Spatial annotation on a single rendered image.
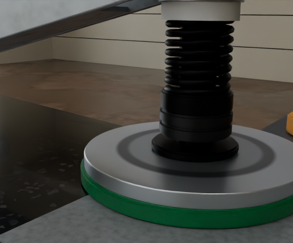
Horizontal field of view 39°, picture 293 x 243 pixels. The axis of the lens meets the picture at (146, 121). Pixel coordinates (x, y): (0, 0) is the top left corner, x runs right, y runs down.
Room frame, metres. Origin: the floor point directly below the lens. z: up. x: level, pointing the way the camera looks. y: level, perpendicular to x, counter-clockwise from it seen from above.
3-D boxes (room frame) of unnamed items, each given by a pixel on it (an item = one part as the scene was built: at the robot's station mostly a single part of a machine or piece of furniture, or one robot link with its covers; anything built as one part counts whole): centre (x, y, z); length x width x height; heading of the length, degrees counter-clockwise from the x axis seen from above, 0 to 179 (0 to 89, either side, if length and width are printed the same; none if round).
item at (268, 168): (0.38, -0.05, 0.84); 0.21 x 0.21 x 0.01
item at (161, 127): (0.38, -0.05, 0.87); 0.07 x 0.07 x 0.01
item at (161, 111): (0.38, -0.05, 0.88); 0.07 x 0.07 x 0.01
